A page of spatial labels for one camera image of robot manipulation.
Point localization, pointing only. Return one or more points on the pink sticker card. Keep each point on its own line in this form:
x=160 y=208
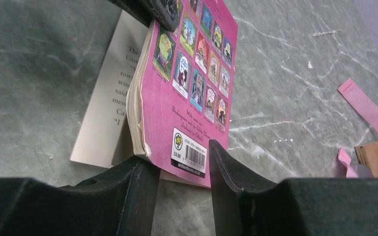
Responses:
x=163 y=95

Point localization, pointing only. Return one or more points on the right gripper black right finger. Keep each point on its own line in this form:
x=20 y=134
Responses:
x=247 y=204

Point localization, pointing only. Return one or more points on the wooden support block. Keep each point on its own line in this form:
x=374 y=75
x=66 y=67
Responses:
x=376 y=159

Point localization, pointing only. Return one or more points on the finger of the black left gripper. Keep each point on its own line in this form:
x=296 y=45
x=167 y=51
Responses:
x=164 y=11

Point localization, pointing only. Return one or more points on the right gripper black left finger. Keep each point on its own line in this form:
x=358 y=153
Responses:
x=118 y=202

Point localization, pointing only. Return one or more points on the pink student backpack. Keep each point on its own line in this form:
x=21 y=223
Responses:
x=360 y=102

